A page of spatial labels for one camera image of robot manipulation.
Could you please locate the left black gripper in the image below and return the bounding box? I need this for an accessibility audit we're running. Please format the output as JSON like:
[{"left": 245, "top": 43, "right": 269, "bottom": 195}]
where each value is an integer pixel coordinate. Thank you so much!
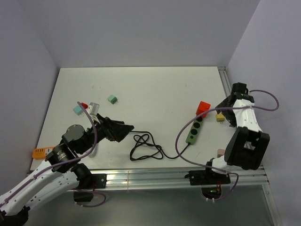
[{"left": 78, "top": 113, "right": 134, "bottom": 153}]

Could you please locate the yellow plug adapter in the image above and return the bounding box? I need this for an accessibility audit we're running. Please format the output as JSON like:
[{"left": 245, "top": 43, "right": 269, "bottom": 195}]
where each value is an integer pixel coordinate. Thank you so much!
[{"left": 215, "top": 113, "right": 225, "bottom": 122}]

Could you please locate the red cube plug adapter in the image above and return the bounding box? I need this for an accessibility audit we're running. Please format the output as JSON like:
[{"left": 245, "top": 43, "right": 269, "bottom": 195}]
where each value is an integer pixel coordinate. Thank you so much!
[{"left": 196, "top": 101, "right": 211, "bottom": 115}]

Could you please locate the pink plug adapter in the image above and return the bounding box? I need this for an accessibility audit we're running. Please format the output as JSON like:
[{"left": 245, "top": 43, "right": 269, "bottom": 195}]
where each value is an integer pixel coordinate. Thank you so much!
[{"left": 217, "top": 149, "right": 225, "bottom": 158}]

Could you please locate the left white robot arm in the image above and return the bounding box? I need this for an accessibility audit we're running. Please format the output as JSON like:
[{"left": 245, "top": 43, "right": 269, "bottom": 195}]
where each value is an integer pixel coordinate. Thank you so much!
[{"left": 0, "top": 114, "right": 134, "bottom": 226}]

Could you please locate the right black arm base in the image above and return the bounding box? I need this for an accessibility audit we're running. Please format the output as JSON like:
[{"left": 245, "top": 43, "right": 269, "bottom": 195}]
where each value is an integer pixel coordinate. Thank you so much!
[{"left": 184, "top": 169, "right": 230, "bottom": 200}]

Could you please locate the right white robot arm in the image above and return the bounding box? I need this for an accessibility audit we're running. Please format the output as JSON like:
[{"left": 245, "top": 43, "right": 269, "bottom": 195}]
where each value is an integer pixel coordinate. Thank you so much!
[{"left": 203, "top": 82, "right": 270, "bottom": 184}]

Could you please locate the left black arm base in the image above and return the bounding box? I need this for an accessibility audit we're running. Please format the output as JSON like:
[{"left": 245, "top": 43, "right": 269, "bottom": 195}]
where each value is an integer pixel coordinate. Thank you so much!
[{"left": 73, "top": 174, "right": 107, "bottom": 204}]

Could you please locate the green plug adapter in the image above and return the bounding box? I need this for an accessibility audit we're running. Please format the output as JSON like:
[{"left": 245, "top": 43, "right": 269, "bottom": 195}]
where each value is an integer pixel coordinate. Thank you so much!
[{"left": 107, "top": 95, "right": 118, "bottom": 104}]

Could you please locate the light blue plug adapter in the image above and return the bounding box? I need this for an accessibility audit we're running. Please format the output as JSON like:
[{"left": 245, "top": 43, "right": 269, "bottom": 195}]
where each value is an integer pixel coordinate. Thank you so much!
[{"left": 73, "top": 105, "right": 83, "bottom": 116}]

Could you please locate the green power strip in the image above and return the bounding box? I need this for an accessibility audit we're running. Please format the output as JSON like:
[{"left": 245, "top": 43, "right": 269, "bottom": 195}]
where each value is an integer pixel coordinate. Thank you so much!
[{"left": 185, "top": 116, "right": 204, "bottom": 145}]

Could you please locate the orange power strip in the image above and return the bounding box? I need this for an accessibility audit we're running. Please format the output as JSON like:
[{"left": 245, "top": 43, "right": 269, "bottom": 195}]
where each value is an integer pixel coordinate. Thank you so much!
[{"left": 32, "top": 147, "right": 54, "bottom": 160}]

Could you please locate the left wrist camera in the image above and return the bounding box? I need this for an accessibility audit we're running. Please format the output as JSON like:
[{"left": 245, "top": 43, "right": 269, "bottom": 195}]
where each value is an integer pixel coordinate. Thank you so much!
[{"left": 81, "top": 102, "right": 100, "bottom": 121}]

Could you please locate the black power cord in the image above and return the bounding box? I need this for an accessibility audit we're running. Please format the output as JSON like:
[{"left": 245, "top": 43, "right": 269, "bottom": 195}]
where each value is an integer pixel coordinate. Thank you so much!
[{"left": 128, "top": 130, "right": 190, "bottom": 162}]

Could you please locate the aluminium mounting rail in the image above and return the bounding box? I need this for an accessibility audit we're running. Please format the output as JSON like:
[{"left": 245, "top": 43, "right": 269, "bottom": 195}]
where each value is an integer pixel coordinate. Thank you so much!
[{"left": 90, "top": 166, "right": 269, "bottom": 191}]

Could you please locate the aluminium side frame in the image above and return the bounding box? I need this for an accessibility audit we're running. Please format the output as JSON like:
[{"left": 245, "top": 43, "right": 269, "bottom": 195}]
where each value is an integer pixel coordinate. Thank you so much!
[{"left": 218, "top": 66, "right": 283, "bottom": 226}]

